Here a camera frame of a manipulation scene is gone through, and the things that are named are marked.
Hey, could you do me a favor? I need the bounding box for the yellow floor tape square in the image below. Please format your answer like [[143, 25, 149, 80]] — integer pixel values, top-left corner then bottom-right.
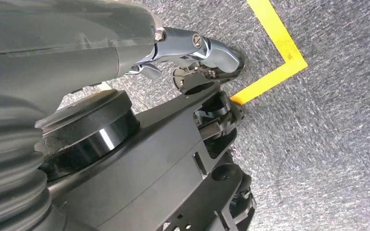
[[229, 0, 308, 106]]

